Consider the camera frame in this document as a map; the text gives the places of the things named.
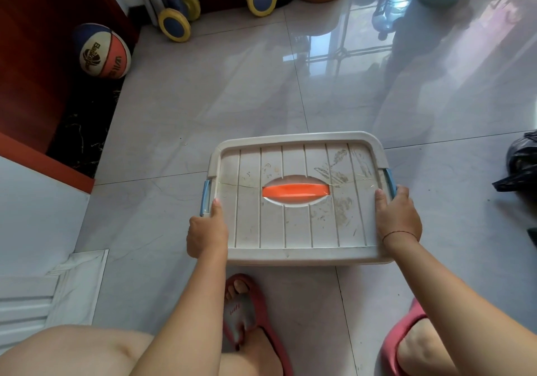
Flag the person's left hand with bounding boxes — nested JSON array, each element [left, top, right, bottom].
[[186, 198, 229, 260]]

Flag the person's right hand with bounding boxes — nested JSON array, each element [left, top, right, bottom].
[[374, 185, 423, 255]]

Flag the blue plastic storage bin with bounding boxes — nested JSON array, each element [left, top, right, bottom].
[[199, 168, 398, 218]]

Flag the white plastic lid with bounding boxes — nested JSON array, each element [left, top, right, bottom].
[[206, 131, 397, 267]]

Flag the person's right forearm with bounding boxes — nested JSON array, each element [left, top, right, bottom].
[[381, 237, 537, 376]]

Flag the person's left forearm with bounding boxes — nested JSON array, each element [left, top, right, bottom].
[[130, 250, 229, 376]]

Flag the pink left slipper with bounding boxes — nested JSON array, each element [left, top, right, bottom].
[[222, 274, 294, 376]]

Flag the pink slipper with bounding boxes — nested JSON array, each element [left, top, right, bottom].
[[379, 298, 428, 376], [222, 274, 294, 376]]

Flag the pink right slipper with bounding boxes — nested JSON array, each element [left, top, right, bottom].
[[379, 298, 428, 376]]

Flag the black plastic bag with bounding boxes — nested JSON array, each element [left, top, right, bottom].
[[491, 130, 537, 194]]

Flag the striped basketball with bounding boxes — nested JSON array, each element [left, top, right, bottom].
[[72, 23, 133, 80]]

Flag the thin wrist bracelet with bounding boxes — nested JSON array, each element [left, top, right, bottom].
[[381, 230, 420, 245]]

